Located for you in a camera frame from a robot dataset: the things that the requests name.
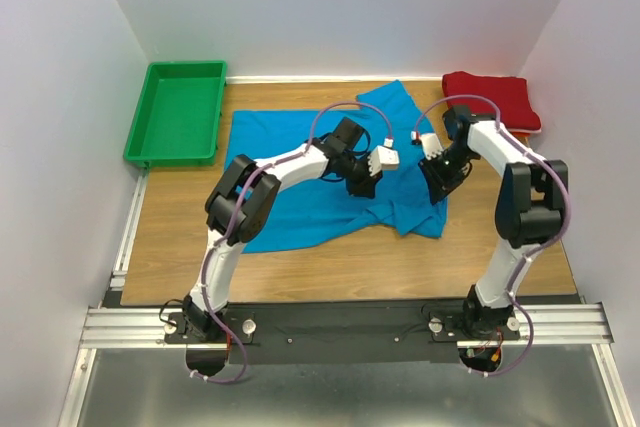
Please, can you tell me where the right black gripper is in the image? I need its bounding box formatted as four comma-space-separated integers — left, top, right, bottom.
416, 145, 476, 205

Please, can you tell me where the blue t shirt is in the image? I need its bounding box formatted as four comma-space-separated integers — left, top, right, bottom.
225, 81, 448, 253

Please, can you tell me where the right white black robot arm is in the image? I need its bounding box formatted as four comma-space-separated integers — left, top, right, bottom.
411, 106, 571, 339

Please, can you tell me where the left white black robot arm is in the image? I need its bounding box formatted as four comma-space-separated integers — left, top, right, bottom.
182, 117, 399, 342

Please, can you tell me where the folded red t shirt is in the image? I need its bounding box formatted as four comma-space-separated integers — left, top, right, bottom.
442, 71, 542, 135

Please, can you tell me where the green plastic tray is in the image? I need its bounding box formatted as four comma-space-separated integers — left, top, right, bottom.
123, 60, 227, 169

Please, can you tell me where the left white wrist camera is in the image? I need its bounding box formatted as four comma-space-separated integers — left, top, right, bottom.
367, 145, 400, 177

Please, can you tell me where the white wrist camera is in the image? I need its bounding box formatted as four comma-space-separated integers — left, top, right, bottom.
367, 145, 400, 177
419, 133, 443, 160

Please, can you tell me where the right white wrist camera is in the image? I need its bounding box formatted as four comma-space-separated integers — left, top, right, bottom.
419, 133, 443, 160

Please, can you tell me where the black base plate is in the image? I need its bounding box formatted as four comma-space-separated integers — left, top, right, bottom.
160, 299, 521, 376

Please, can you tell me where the aluminium frame rail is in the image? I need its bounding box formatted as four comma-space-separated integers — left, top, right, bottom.
80, 304, 614, 349

